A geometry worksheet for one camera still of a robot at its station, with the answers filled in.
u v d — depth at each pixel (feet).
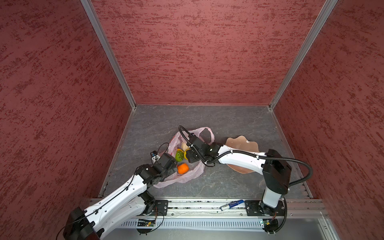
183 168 2.73
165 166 2.02
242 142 3.04
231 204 2.44
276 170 1.49
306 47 2.80
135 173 1.74
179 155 2.83
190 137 2.46
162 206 2.43
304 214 2.39
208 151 1.99
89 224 1.30
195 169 2.50
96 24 2.52
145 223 2.36
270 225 2.33
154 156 2.36
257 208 2.42
